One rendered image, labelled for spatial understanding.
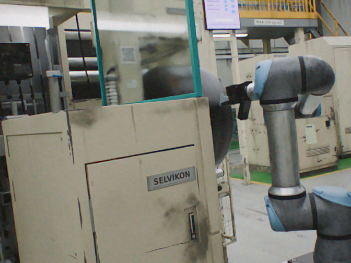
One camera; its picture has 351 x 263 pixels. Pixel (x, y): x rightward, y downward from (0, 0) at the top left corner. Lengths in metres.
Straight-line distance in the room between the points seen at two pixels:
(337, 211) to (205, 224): 0.42
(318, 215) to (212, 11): 4.90
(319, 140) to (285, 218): 5.41
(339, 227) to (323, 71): 0.46
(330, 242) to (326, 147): 5.48
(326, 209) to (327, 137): 5.52
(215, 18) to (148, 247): 5.17
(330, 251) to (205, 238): 0.42
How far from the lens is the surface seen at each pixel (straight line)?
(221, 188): 2.01
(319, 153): 6.67
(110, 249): 0.93
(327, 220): 1.30
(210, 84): 1.89
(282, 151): 1.24
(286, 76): 1.20
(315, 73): 1.22
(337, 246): 1.33
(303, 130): 6.41
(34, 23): 1.77
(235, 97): 1.73
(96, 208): 0.90
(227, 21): 6.06
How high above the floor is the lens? 1.24
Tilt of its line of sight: 3 degrees down
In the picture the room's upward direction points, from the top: 6 degrees counter-clockwise
